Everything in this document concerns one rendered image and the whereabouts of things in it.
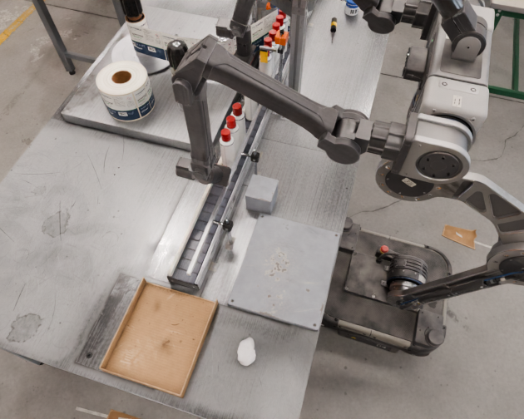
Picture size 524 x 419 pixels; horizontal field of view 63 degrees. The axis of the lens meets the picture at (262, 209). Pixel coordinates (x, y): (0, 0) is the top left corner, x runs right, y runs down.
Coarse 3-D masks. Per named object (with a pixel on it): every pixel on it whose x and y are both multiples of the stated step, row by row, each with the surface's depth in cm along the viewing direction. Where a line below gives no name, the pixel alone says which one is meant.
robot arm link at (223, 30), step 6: (222, 18) 154; (216, 24) 154; (222, 24) 153; (228, 24) 153; (216, 30) 155; (222, 30) 155; (228, 30) 152; (234, 30) 147; (240, 30) 147; (222, 36) 157; (228, 36) 156; (240, 36) 150
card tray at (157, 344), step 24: (144, 288) 141; (168, 288) 141; (144, 312) 137; (168, 312) 137; (192, 312) 137; (120, 336) 132; (144, 336) 133; (168, 336) 133; (192, 336) 132; (120, 360) 129; (144, 360) 129; (168, 360) 129; (192, 360) 129; (144, 384) 123; (168, 384) 125
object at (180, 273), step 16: (288, 48) 199; (256, 128) 172; (240, 160) 164; (208, 208) 152; (224, 208) 152; (192, 240) 145; (208, 240) 145; (192, 256) 142; (176, 272) 139; (192, 272) 139
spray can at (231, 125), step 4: (228, 116) 148; (232, 116) 148; (228, 120) 147; (232, 120) 147; (228, 124) 148; (232, 124) 148; (236, 124) 151; (228, 128) 150; (232, 128) 149; (236, 128) 150; (232, 132) 150; (236, 132) 151; (232, 136) 152; (236, 136) 153; (236, 140) 154; (236, 144) 156; (236, 148) 158; (236, 152) 159
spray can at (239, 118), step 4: (236, 104) 151; (240, 104) 151; (236, 108) 150; (240, 108) 151; (232, 112) 154; (236, 112) 151; (240, 112) 152; (244, 112) 155; (236, 116) 153; (240, 116) 153; (244, 116) 154; (236, 120) 153; (240, 120) 154; (244, 120) 155; (240, 124) 155; (244, 124) 157; (240, 128) 157; (244, 128) 158; (240, 132) 159; (244, 132) 160; (240, 136) 161; (244, 136) 162; (240, 140) 163; (240, 144) 164
